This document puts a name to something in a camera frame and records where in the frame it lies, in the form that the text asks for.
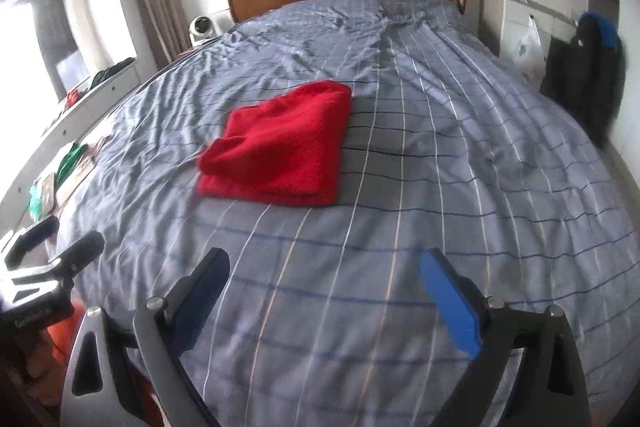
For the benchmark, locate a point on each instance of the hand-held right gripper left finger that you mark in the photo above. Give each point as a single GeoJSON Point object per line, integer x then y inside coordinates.
{"type": "Point", "coordinates": [200, 302]}

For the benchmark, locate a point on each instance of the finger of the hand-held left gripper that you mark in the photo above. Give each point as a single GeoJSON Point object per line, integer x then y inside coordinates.
{"type": "Point", "coordinates": [80, 254]}
{"type": "Point", "coordinates": [37, 232]}

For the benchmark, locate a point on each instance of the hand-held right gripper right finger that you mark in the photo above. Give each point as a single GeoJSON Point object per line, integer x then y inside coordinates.
{"type": "Point", "coordinates": [452, 302]}

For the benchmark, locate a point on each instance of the red knitted garment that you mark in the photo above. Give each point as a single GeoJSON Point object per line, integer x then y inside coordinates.
{"type": "Point", "coordinates": [280, 147]}

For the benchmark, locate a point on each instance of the orange cloth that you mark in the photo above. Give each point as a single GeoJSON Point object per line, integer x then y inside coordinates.
{"type": "Point", "coordinates": [62, 337]}

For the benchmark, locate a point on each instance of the green cloth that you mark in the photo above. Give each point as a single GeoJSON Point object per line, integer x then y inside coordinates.
{"type": "Point", "coordinates": [70, 162]}

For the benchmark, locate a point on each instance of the long white side cabinet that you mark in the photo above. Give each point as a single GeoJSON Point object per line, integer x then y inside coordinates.
{"type": "Point", "coordinates": [75, 122]}

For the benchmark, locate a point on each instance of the grey checked bed blanket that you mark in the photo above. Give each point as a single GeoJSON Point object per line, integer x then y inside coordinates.
{"type": "Point", "coordinates": [425, 157]}

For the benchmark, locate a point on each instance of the dark cloth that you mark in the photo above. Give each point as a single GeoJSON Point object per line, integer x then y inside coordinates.
{"type": "Point", "coordinates": [112, 73]}

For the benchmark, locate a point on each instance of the window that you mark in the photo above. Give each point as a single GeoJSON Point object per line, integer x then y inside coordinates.
{"type": "Point", "coordinates": [50, 27]}

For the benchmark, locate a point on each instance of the black padded coat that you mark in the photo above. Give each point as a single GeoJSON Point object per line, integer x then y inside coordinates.
{"type": "Point", "coordinates": [580, 82]}

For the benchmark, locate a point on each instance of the white plastic bag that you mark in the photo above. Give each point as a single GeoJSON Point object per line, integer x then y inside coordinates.
{"type": "Point", "coordinates": [529, 49]}

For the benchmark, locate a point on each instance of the white bedside cabinet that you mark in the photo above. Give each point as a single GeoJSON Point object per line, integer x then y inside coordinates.
{"type": "Point", "coordinates": [505, 27]}

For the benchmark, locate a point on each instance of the blue cloth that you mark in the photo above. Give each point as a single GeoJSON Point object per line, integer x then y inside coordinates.
{"type": "Point", "coordinates": [602, 29]}

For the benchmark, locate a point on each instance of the white round camera device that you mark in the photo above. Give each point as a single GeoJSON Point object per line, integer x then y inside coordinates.
{"type": "Point", "coordinates": [201, 29]}

